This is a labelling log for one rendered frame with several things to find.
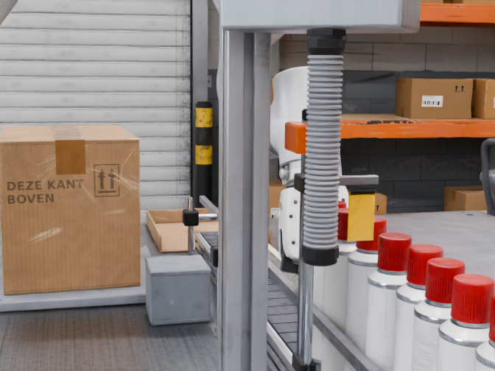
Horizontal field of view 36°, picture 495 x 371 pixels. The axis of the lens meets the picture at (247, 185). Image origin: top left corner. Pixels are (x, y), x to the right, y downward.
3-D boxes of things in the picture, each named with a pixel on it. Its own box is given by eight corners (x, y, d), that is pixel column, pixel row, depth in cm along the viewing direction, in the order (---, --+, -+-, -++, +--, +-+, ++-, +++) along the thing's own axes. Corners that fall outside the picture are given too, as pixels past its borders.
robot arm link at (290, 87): (262, 168, 104) (314, 154, 98) (255, 76, 107) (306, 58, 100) (300, 173, 111) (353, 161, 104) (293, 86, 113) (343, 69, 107)
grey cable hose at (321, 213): (344, 266, 68) (352, 29, 65) (307, 268, 67) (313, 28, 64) (331, 256, 72) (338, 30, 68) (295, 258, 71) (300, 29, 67)
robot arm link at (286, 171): (286, 159, 99) (287, 181, 99) (349, 157, 101) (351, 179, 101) (269, 171, 107) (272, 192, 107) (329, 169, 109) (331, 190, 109)
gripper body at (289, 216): (283, 175, 99) (290, 260, 97) (356, 173, 101) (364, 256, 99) (269, 185, 106) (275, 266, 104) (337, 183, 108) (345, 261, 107)
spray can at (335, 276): (371, 379, 91) (378, 212, 88) (334, 386, 89) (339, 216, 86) (348, 363, 96) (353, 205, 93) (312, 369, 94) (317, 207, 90)
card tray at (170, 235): (272, 247, 176) (272, 230, 175) (160, 252, 170) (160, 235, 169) (243, 221, 204) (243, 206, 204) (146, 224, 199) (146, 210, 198)
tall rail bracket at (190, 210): (221, 280, 149) (221, 197, 147) (184, 282, 148) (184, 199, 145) (217, 275, 152) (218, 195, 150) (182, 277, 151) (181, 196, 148)
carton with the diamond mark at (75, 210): (141, 286, 138) (139, 138, 133) (3, 296, 131) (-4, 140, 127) (122, 247, 166) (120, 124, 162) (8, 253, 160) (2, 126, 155)
